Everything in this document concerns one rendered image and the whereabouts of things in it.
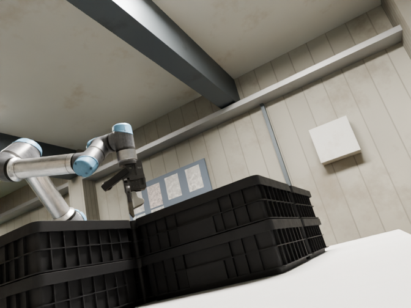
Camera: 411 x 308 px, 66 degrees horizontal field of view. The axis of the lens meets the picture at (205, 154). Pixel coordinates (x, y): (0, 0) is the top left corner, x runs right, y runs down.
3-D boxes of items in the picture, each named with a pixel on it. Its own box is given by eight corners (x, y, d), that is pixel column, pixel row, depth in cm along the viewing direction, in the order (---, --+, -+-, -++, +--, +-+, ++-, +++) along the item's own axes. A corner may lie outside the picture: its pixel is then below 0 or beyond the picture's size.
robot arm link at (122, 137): (117, 130, 132) (135, 124, 130) (122, 155, 130) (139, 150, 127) (106, 126, 125) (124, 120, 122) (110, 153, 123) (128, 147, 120)
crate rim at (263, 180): (133, 227, 92) (132, 219, 93) (189, 225, 117) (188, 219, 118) (258, 183, 75) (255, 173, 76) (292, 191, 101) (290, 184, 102)
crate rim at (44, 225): (-59, 271, 83) (-58, 262, 84) (47, 258, 109) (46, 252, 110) (34, 231, 67) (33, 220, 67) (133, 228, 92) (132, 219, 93)
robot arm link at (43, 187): (59, 249, 154) (-12, 154, 130) (74, 227, 166) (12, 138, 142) (79, 245, 150) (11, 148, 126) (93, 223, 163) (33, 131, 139)
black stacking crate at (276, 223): (146, 304, 85) (139, 258, 89) (202, 283, 111) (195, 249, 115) (285, 273, 69) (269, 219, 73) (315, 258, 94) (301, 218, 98)
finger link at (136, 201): (147, 211, 116) (142, 188, 119) (130, 215, 114) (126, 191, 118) (146, 214, 118) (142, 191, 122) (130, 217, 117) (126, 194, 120)
